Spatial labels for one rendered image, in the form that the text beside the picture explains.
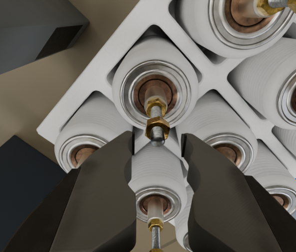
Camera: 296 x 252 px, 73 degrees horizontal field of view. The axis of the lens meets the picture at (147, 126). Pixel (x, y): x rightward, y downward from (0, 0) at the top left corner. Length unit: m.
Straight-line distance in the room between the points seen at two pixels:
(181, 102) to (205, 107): 0.08
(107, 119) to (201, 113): 0.13
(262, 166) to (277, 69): 0.15
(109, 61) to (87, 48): 0.20
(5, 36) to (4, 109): 0.40
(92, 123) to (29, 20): 0.12
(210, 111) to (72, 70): 0.33
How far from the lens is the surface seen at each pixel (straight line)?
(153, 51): 0.21
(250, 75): 0.29
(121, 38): 0.28
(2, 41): 0.23
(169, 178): 0.29
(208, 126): 0.25
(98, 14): 0.47
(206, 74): 0.29
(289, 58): 0.26
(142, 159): 0.32
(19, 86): 0.57
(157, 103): 0.18
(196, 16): 0.22
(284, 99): 0.26
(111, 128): 0.25
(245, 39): 0.22
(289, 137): 0.37
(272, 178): 0.33
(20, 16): 0.26
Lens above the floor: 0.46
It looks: 62 degrees down
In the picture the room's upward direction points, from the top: 178 degrees counter-clockwise
